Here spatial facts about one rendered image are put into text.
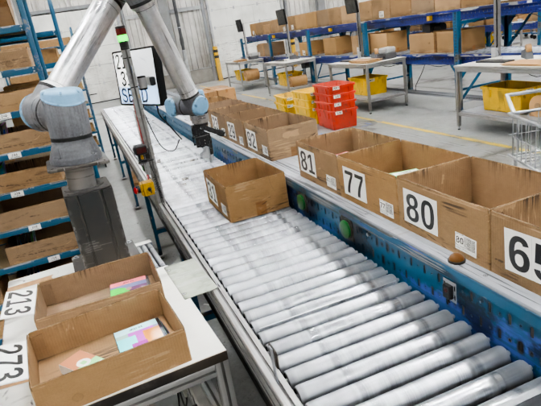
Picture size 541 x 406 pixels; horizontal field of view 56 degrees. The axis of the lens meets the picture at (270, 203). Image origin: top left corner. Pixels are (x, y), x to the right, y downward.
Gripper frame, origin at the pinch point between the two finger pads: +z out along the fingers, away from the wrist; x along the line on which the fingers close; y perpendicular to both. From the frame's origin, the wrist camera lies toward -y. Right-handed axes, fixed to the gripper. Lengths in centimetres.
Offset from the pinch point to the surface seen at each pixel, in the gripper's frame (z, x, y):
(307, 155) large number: -6, 59, -27
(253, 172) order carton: 10.2, 7.8, -18.9
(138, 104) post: -33.6, -15.1, 28.8
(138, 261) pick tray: 12, 76, 53
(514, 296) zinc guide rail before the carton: 5, 177, -20
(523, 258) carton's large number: -2, 175, -25
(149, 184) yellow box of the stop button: 8.1, -12.6, 33.0
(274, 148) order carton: -0.2, 9.5, -32.0
